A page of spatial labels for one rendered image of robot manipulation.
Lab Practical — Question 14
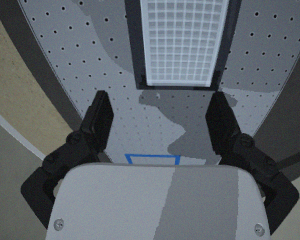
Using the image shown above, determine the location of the white well plate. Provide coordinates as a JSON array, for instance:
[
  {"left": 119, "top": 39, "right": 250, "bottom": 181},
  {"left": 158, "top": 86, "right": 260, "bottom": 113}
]
[{"left": 140, "top": 0, "right": 229, "bottom": 87}]

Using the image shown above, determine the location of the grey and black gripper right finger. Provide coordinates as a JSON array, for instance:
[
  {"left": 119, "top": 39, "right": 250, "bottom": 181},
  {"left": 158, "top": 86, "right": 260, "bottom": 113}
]
[{"left": 205, "top": 91, "right": 299, "bottom": 235}]

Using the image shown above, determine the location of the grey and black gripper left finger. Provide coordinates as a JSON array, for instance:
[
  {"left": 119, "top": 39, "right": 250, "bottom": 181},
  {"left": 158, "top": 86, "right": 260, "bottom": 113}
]
[{"left": 20, "top": 90, "right": 114, "bottom": 230}]

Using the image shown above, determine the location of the grey perforated base plate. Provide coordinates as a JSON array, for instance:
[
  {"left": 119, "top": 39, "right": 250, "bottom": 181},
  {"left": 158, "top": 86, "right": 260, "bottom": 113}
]
[{"left": 17, "top": 0, "right": 300, "bottom": 165}]

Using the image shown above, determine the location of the blue taped rectangular outline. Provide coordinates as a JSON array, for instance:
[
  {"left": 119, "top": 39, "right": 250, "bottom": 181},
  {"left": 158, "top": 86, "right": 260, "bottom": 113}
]
[{"left": 125, "top": 154, "right": 181, "bottom": 165}]

